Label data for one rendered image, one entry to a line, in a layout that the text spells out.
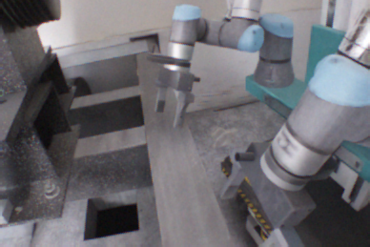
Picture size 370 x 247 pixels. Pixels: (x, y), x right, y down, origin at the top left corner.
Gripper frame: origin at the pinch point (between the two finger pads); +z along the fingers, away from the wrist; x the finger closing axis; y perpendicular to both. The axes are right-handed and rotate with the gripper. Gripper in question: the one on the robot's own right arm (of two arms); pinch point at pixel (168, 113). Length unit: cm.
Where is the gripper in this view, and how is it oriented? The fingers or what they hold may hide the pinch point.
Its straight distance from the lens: 76.2
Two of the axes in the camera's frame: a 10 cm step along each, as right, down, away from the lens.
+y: 8.6, 0.4, 5.1
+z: -1.9, 9.5, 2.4
